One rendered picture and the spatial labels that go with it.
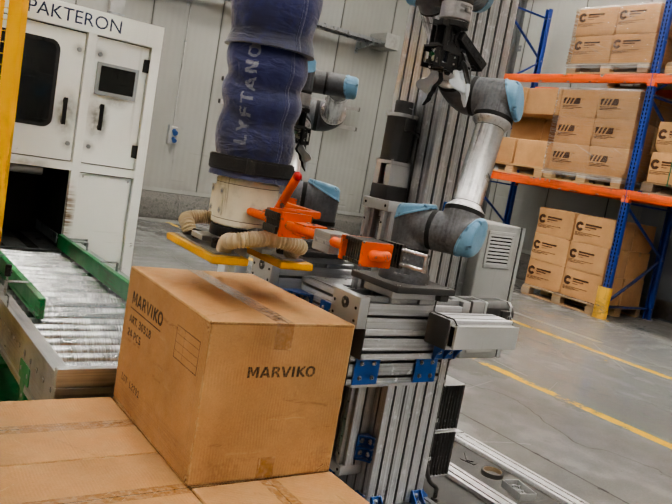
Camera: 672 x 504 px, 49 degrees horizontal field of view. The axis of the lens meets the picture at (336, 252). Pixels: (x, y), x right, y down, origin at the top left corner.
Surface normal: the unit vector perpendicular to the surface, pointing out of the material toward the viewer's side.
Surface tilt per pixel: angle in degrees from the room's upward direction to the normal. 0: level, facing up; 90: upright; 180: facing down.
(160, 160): 90
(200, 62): 90
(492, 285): 90
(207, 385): 90
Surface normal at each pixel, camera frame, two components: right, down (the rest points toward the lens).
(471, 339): 0.56, 0.20
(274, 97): 0.36, -0.17
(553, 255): -0.80, -0.03
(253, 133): 0.00, -0.14
